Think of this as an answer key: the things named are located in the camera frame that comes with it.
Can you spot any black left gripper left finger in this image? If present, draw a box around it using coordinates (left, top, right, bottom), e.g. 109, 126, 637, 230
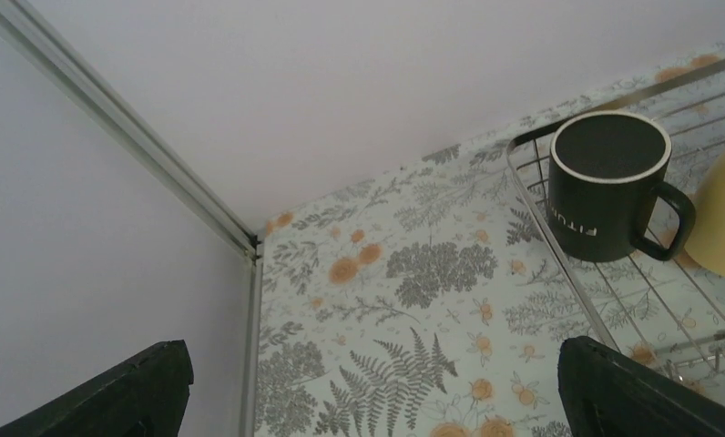
0, 340, 194, 436

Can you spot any floral patterned table mat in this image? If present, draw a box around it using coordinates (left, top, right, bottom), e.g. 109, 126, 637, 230
251, 41, 725, 436

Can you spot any yellow mug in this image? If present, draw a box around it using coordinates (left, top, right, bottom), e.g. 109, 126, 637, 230
685, 151, 725, 278

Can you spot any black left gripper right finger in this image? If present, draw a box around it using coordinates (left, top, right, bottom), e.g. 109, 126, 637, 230
557, 336, 725, 436

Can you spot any aluminium frame post left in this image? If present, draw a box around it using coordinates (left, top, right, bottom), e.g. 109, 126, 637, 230
0, 1, 260, 436

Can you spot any black mug with white text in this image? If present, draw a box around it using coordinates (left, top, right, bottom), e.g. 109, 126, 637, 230
546, 110, 696, 263

